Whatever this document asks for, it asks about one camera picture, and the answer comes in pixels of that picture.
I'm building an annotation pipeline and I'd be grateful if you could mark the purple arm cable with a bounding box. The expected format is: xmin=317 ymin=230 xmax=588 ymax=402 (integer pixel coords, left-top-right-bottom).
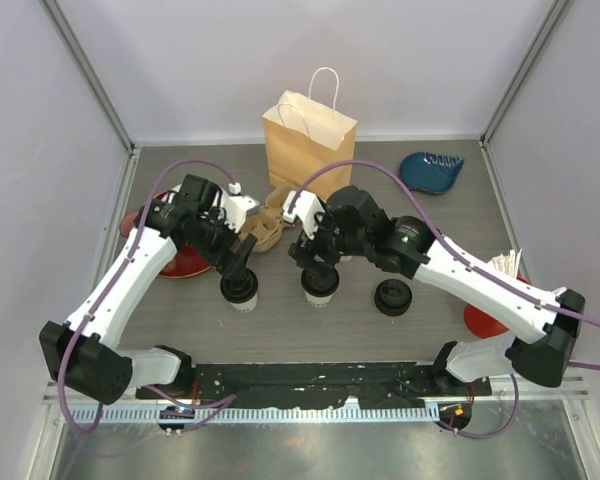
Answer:
xmin=287 ymin=159 xmax=600 ymax=441
xmin=58 ymin=158 xmax=241 ymax=436

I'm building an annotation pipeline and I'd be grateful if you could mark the brown paper takeout bag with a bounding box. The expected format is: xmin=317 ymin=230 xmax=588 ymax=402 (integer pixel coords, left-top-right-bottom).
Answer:
xmin=263 ymin=67 xmax=357 ymax=187

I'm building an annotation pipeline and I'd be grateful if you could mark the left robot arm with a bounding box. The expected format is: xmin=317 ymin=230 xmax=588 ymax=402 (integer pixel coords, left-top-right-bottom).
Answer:
xmin=39 ymin=175 xmax=259 ymax=405

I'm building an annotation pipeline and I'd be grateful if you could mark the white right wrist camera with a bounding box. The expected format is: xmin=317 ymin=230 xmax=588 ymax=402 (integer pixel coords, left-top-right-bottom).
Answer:
xmin=282 ymin=190 xmax=325 ymax=240

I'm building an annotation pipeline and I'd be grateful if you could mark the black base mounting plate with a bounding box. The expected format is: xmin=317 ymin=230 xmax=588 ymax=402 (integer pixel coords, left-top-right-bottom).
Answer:
xmin=158 ymin=362 xmax=492 ymax=410

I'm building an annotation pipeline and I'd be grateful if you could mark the white paper cup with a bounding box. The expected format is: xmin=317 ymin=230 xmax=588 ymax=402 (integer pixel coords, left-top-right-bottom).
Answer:
xmin=301 ymin=266 xmax=340 ymax=308
xmin=220 ymin=269 xmax=259 ymax=313

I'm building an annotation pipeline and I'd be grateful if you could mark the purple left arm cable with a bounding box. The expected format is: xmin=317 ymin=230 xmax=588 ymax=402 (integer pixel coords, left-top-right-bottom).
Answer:
xmin=58 ymin=158 xmax=241 ymax=436

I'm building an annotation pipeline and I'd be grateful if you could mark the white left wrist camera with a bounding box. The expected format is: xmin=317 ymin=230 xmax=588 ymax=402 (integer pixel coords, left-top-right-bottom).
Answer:
xmin=220 ymin=182 xmax=260 ymax=233

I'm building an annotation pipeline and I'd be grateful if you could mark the blue ceramic dish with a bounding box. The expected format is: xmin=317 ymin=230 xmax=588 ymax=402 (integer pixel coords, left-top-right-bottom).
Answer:
xmin=398 ymin=151 xmax=465 ymax=195

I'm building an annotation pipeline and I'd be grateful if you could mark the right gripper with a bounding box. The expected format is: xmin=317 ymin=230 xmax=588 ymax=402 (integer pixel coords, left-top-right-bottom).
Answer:
xmin=289 ymin=202 xmax=370 ymax=278

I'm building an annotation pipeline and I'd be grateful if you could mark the brown cardboard cup carrier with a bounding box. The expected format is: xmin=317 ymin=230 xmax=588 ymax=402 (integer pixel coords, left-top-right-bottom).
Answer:
xmin=239 ymin=184 xmax=295 ymax=253

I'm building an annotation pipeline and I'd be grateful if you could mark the dark red round tray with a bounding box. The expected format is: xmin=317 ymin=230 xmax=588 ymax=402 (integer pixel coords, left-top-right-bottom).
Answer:
xmin=124 ymin=187 xmax=216 ymax=279

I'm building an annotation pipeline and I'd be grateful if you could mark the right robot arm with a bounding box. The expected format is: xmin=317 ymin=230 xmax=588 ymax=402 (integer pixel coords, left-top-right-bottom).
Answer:
xmin=283 ymin=185 xmax=585 ymax=395

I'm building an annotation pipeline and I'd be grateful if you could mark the black cup lid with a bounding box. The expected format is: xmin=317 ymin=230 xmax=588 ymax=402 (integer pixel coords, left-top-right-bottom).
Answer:
xmin=220 ymin=269 xmax=258 ymax=304
xmin=301 ymin=267 xmax=340 ymax=298

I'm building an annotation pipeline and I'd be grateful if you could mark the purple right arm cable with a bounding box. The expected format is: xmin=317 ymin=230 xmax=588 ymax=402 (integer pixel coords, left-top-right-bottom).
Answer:
xmin=287 ymin=159 xmax=600 ymax=441

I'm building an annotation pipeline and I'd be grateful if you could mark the pink glass mug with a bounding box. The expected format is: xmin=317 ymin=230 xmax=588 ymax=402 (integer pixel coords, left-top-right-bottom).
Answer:
xmin=119 ymin=211 xmax=139 ymax=239

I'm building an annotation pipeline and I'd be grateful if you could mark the red cup of straws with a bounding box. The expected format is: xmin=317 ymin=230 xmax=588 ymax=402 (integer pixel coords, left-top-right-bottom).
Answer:
xmin=462 ymin=246 xmax=569 ymax=341

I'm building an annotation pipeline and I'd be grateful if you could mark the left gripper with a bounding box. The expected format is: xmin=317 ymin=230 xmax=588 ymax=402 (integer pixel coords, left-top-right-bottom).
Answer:
xmin=187 ymin=207 xmax=257 ymax=279

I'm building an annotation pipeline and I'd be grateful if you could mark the stack of black cup lids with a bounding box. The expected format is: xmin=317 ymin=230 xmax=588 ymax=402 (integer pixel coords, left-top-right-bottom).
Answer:
xmin=374 ymin=279 xmax=413 ymax=317

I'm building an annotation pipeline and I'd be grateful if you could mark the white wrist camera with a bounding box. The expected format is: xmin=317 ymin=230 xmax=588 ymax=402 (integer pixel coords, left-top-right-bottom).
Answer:
xmin=220 ymin=182 xmax=260 ymax=233
xmin=282 ymin=190 xmax=325 ymax=240

